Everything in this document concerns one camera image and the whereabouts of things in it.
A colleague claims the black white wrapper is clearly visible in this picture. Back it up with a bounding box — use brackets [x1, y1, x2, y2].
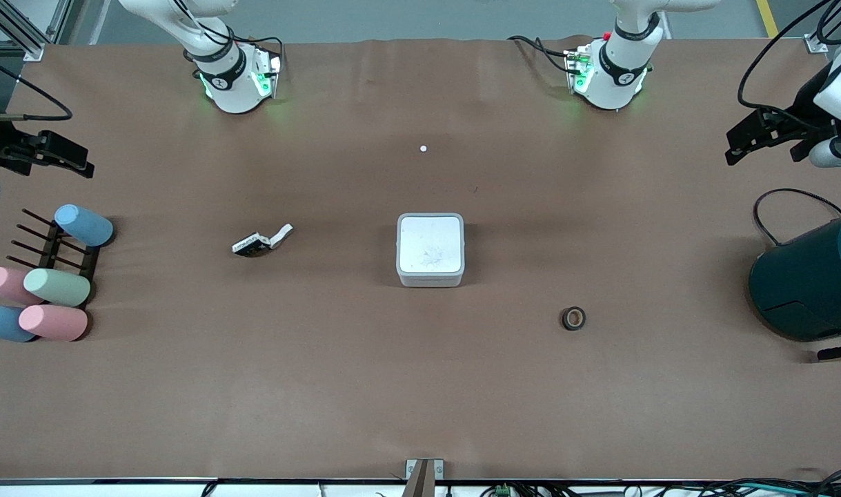
[231, 223, 295, 259]

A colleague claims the white bin lid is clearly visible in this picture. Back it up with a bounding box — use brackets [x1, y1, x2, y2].
[399, 215, 462, 272]

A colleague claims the white square trash bin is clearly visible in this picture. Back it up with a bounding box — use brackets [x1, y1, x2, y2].
[396, 213, 465, 289]

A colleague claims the blue plastic cup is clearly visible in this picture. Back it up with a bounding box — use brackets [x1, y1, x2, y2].
[54, 204, 115, 248]
[0, 305, 38, 343]

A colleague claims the black cup rack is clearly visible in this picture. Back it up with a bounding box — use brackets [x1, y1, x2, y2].
[6, 208, 102, 304]

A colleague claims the pink plastic cup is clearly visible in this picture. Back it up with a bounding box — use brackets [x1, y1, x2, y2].
[18, 304, 89, 342]
[0, 266, 45, 306]

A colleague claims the green plastic cup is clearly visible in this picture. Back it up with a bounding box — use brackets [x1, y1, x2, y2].
[23, 268, 92, 308]

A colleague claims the dark teal cylindrical container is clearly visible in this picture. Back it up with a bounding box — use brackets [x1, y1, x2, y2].
[749, 211, 841, 342]

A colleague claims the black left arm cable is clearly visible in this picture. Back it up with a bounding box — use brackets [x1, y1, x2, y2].
[738, 0, 841, 132]

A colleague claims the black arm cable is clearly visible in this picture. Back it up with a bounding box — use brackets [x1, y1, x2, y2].
[738, 0, 841, 132]
[0, 54, 73, 122]

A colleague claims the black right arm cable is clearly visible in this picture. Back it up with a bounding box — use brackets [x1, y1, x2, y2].
[0, 54, 73, 122]

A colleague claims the black looped cable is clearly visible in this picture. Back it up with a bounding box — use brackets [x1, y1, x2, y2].
[753, 188, 841, 246]

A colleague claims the aluminium frame profile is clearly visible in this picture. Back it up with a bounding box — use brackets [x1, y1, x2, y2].
[0, 0, 72, 63]

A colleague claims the arm base connector bracket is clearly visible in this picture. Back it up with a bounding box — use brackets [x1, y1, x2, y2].
[564, 43, 595, 95]
[253, 43, 283, 99]

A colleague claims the black base cable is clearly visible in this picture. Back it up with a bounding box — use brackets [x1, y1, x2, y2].
[508, 35, 574, 74]

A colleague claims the black cable bundle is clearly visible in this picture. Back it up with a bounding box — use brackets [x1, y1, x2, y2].
[696, 469, 841, 497]

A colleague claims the metal table edge bracket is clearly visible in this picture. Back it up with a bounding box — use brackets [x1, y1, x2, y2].
[405, 458, 444, 497]

